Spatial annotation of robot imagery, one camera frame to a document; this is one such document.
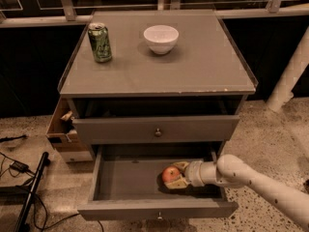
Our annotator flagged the grey open middle drawer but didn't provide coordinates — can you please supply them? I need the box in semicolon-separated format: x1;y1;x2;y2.
78;143;238;220

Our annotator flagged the white diagonal pipe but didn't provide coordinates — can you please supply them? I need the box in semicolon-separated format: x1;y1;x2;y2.
267;27;309;112

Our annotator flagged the green soda can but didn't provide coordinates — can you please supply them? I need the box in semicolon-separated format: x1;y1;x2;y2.
88;22;112;63

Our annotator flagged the black pole on floor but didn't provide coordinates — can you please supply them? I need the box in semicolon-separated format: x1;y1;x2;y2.
14;152;50;232

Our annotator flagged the white ceramic bowl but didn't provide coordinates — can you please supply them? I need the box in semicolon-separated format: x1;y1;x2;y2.
143;25;180;55

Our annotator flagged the metal window railing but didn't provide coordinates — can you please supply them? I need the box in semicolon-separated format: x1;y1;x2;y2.
0;0;309;27

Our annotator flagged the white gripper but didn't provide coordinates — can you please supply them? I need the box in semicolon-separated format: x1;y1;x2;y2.
164;160;205;189

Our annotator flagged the black floor cable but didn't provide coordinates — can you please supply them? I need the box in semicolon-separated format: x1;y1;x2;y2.
0;133;105;232

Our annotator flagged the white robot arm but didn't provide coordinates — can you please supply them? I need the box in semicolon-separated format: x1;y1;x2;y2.
161;155;309;232

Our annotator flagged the red apple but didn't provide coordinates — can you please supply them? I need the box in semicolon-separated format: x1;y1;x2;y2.
161;165;181;183

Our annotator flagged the grey drawer cabinet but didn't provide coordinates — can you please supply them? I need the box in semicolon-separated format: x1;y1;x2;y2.
59;10;256;154

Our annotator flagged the black power adapter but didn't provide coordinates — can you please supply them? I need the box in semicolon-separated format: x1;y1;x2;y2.
10;161;29;173

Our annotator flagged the cardboard box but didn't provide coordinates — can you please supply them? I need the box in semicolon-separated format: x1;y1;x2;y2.
46;99;93;162

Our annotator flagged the grey top drawer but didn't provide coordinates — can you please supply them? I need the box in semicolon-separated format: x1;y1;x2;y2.
73;115;239;145

